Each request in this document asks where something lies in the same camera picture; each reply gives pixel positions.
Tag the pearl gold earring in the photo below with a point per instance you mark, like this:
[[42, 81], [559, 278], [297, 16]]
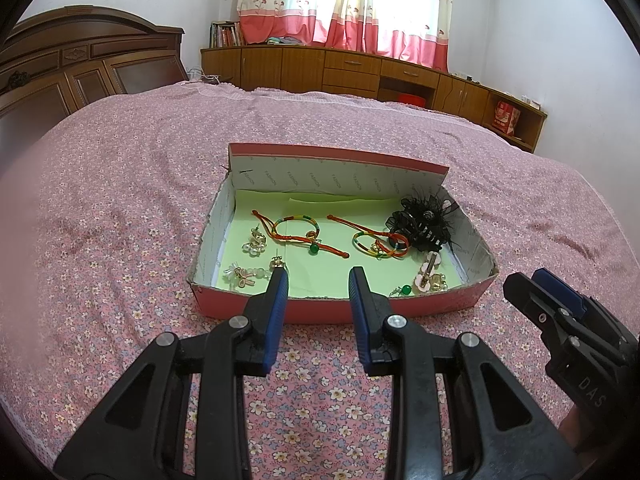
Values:
[[256, 245]]

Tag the row of books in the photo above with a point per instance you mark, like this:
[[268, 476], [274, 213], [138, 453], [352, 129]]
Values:
[[227, 35]]

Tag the red gift box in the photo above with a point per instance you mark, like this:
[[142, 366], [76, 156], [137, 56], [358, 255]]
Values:
[[506, 117]]

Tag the small gold stud earring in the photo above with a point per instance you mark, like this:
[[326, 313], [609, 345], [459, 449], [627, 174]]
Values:
[[276, 262]]

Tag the dark wooden headboard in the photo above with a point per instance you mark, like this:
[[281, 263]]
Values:
[[75, 60]]

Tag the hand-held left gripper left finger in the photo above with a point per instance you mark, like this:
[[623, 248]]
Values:
[[277, 310]]

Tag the folded clothes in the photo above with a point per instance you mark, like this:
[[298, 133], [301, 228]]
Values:
[[285, 41]]

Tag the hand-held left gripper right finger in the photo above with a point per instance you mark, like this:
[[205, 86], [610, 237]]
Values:
[[361, 310]]

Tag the green bead drop earring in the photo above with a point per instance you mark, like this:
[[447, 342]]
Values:
[[406, 290]]

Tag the pink floral bed sheet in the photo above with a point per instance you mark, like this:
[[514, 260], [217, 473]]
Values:
[[125, 210]]

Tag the black feather hair clip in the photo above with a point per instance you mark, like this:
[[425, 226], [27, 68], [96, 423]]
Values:
[[417, 225]]

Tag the long wooden cabinet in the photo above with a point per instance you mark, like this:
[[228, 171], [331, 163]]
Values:
[[300, 67]]

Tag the small white item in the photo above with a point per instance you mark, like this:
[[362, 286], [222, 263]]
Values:
[[530, 102]]

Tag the cream and pink curtain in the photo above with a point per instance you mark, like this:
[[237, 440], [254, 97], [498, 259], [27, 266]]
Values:
[[280, 0], [400, 10]]

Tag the gold flower earring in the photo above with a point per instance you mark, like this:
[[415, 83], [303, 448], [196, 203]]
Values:
[[440, 282]]

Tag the pink cardboard box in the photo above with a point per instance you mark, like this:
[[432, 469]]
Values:
[[310, 305]]

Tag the red object under desk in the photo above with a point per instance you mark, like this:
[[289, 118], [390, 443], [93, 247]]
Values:
[[411, 100]]

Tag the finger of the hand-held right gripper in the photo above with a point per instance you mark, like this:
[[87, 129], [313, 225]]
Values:
[[555, 287], [525, 292]]

